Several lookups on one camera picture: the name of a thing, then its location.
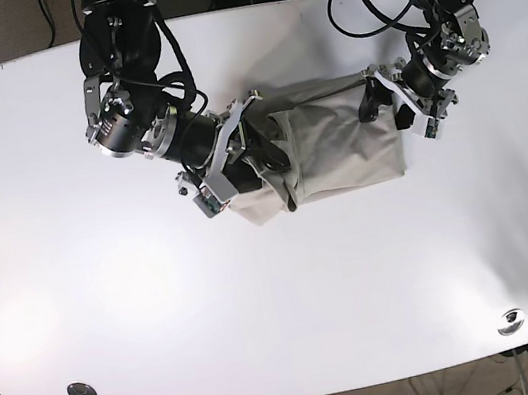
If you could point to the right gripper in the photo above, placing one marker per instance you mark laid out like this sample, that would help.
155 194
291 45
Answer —
155 120

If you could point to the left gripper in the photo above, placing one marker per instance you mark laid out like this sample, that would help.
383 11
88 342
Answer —
435 60

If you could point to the beige T-shirt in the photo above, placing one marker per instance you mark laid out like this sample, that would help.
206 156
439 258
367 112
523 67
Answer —
331 152

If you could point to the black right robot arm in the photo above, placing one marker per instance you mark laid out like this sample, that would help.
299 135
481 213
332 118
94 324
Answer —
128 41

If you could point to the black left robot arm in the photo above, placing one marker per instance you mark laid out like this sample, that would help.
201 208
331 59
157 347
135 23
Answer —
435 12

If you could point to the right silver table grommet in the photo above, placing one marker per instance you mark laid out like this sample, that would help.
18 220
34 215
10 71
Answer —
510 322

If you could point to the silver table grommet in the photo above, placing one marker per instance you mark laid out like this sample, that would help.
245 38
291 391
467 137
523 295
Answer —
80 388
510 322

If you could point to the left silver table grommet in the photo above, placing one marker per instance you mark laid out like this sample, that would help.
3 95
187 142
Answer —
80 388

